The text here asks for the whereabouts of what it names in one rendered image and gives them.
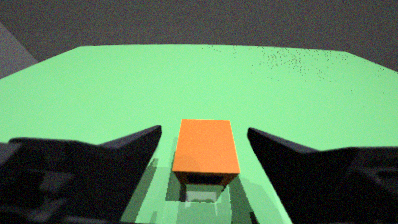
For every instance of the orange block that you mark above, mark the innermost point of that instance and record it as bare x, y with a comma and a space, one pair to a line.
205, 153

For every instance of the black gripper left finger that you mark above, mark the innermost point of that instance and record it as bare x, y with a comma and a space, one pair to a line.
107, 174

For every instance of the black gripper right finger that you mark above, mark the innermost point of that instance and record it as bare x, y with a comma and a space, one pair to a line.
308, 181

